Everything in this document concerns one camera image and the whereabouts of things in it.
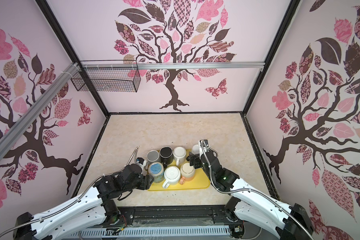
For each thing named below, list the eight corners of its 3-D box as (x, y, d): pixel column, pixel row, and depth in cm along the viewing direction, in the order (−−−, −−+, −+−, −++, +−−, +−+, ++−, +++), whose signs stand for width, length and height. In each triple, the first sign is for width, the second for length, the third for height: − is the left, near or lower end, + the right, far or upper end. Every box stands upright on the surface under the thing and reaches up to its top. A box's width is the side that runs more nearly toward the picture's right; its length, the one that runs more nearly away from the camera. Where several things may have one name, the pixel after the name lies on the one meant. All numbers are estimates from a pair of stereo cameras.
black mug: (160, 168, 92) (158, 161, 84) (162, 153, 98) (160, 146, 91) (172, 167, 92) (171, 161, 84) (173, 153, 98) (172, 146, 91)
